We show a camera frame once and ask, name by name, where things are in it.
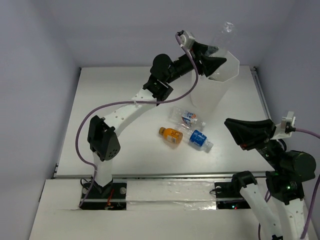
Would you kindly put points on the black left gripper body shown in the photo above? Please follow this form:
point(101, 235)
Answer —
point(200, 58)

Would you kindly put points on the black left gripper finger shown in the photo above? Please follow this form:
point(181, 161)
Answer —
point(211, 64)
point(207, 50)

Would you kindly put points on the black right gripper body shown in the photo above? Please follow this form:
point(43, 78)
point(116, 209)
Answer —
point(272, 145)

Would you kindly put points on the crushed clear plastic bottle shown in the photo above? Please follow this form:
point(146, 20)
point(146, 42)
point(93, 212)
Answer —
point(223, 40)

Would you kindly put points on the clear bottle blue label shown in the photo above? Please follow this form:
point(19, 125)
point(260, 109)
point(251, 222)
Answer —
point(195, 138)

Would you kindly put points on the clear bottle orange-blue label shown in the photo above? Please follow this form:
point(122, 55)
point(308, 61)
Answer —
point(184, 117)

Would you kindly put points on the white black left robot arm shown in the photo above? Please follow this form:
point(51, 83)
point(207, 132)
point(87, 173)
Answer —
point(104, 131)

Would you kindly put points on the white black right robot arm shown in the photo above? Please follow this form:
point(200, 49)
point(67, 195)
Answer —
point(284, 183)

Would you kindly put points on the white translucent plastic bin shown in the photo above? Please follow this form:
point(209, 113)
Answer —
point(209, 91)

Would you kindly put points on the orange juice bottle yellow cap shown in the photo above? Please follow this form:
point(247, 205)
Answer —
point(171, 135)

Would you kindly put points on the white foam board front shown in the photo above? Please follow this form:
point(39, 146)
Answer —
point(156, 209)

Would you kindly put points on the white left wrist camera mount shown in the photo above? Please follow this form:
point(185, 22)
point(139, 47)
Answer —
point(186, 39)

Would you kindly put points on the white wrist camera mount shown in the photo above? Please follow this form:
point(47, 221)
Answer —
point(283, 130)
point(186, 39)

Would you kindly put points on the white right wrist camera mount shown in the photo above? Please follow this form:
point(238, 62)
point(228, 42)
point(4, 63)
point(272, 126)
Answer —
point(283, 130)

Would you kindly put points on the aluminium rail frame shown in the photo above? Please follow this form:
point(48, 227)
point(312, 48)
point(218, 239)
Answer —
point(143, 152)

